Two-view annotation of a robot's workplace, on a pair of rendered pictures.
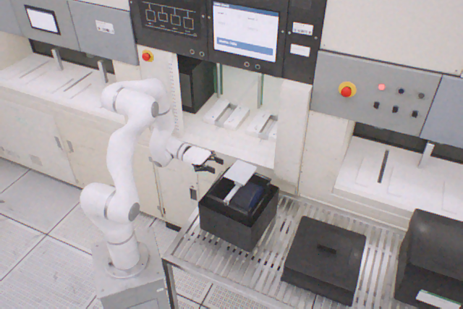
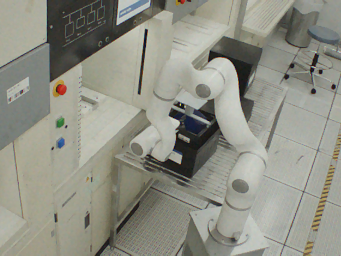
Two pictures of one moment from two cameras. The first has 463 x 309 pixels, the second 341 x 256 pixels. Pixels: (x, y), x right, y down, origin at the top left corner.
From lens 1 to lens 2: 2.26 m
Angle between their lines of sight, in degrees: 71
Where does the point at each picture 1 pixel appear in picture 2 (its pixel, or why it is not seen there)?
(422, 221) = (221, 51)
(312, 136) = not seen: hidden behind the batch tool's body
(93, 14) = (5, 82)
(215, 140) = (87, 140)
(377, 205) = not seen: hidden behind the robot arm
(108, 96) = (220, 79)
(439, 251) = (241, 53)
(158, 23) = (75, 34)
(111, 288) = (259, 237)
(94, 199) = (259, 167)
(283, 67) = (153, 7)
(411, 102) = not seen: outside the picture
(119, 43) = (32, 100)
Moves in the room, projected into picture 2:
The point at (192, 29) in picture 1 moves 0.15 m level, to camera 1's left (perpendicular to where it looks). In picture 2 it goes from (103, 17) to (96, 33)
